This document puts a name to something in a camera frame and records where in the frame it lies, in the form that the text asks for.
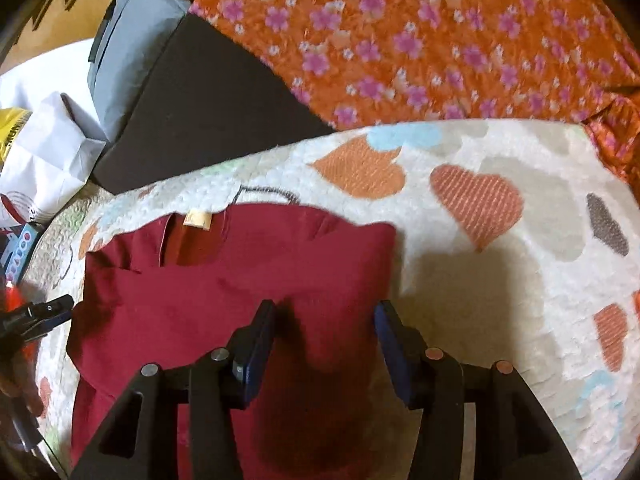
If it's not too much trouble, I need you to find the white heart-print blanket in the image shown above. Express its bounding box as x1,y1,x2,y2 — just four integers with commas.
20,119,640,480

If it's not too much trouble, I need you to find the yellow plastic bag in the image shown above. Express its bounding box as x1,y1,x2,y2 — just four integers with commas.
0,106,35,173

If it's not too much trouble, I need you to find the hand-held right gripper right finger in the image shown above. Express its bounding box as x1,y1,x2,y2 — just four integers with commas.
374,300,583,480

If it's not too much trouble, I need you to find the dark brown cushion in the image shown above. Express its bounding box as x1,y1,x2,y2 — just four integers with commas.
92,12,338,196

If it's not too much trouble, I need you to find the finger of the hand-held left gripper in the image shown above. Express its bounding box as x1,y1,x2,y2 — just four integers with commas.
0,295,75,343

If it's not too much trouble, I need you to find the dark red shirt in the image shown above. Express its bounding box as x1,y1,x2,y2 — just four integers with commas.
66,200,398,480

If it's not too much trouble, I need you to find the grey pillow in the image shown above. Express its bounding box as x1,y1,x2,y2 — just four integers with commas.
86,0,193,143

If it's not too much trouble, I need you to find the orange floral quilt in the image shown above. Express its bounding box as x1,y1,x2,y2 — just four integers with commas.
187,0,640,183

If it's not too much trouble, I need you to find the blue dotted box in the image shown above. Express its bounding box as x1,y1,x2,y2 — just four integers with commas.
0,222,47,286

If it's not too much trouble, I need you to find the white paper bag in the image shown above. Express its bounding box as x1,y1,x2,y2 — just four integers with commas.
0,91,108,228

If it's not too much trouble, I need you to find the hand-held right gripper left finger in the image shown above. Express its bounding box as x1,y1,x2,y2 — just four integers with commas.
70,299,277,480

